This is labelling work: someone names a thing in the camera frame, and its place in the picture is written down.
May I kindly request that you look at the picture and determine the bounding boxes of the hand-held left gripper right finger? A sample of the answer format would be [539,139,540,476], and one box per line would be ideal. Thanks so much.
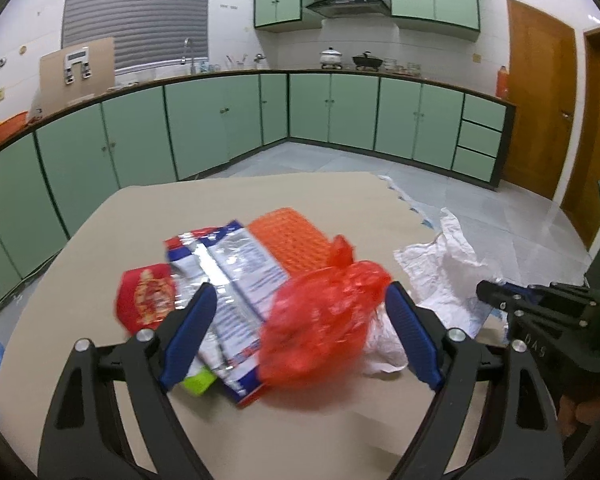
[384,281,567,480]

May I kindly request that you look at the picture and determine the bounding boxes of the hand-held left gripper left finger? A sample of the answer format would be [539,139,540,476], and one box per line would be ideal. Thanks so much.
[38,281,219,480]

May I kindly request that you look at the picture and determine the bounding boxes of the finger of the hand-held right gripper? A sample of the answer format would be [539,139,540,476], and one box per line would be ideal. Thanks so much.
[500,282,599,317]
[476,281,532,324]

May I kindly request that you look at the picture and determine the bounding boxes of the red packet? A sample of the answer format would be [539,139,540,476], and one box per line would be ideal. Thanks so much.
[116,263,181,333]

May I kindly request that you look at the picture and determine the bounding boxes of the white paper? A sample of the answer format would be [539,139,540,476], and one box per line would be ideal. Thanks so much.
[365,207,506,376]

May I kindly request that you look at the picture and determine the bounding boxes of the silver blue foil bag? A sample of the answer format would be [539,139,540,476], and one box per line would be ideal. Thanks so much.
[164,220,293,407]

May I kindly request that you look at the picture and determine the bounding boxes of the red plastic bag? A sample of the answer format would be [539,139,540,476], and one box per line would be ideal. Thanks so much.
[257,234,393,391]

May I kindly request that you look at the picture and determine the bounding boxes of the orange mesh pad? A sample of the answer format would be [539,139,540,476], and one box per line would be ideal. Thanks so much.
[247,206,341,281]

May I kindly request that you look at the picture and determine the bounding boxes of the person's right hand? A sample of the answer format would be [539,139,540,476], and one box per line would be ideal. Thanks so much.
[559,394,600,428]

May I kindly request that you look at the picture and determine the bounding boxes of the floral undercloth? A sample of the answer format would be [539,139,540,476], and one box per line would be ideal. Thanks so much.
[375,174,433,233]

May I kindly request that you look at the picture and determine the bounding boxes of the green base cabinets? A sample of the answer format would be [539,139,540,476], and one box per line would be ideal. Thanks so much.
[0,69,517,317]

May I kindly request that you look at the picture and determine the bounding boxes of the glass jars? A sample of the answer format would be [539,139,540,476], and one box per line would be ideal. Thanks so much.
[385,57,423,77]

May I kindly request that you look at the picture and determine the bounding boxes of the orange basket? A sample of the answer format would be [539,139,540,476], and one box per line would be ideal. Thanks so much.
[0,111,30,143]

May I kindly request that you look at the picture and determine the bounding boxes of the black wok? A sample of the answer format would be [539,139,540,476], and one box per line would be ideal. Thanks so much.
[352,51,385,70]

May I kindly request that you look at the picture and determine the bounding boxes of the cardboard board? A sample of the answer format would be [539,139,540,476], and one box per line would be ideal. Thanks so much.
[39,36,117,111]

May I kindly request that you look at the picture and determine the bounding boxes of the grey window blind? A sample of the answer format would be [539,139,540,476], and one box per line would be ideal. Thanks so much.
[61,0,212,70]

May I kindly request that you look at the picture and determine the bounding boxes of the range hood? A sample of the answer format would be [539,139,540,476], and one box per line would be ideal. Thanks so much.
[306,0,391,18]

